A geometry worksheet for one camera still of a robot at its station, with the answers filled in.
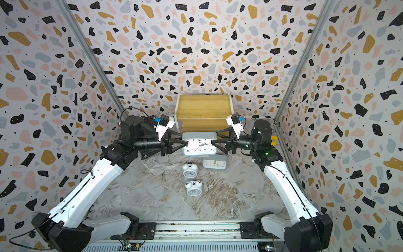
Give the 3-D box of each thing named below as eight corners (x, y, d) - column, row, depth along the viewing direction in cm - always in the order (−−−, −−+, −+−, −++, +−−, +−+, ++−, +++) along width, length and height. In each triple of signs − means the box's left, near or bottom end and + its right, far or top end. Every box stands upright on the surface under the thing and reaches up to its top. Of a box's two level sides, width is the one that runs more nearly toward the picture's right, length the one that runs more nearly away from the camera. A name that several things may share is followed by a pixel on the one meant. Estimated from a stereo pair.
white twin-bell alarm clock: (184, 178, 93) (181, 170, 85) (185, 171, 96) (182, 162, 89) (197, 178, 94) (196, 170, 86) (197, 171, 97) (196, 163, 89)
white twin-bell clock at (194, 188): (187, 196, 87) (184, 189, 79) (188, 187, 90) (185, 180, 82) (201, 196, 87) (201, 189, 79) (202, 187, 90) (201, 180, 82)
